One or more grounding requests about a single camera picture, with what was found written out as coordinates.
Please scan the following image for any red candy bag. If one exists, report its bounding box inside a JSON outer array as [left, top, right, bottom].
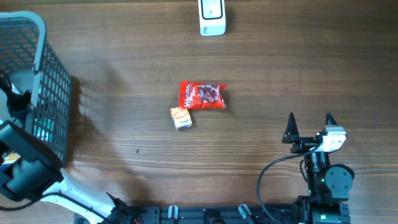
[[178, 81, 227, 110]]

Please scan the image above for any small orange box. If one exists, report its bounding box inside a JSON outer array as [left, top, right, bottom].
[[170, 106, 192, 129]]

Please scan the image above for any cream wet wipes pack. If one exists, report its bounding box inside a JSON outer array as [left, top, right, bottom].
[[2, 153, 20, 166]]

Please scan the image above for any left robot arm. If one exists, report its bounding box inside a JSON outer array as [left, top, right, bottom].
[[1, 90, 132, 223]]

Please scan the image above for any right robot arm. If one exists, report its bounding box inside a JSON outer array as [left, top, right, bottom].
[[282, 113, 354, 224]]

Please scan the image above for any white barcode scanner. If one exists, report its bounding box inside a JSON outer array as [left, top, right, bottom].
[[198, 0, 226, 37]]

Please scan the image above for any grey plastic shopping basket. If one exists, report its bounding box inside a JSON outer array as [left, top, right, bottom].
[[1, 11, 72, 162]]

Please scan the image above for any right black cable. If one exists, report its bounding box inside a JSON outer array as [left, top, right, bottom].
[[256, 144, 323, 224]]

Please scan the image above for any black mounting rail base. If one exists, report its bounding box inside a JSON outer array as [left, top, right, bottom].
[[124, 203, 351, 224]]

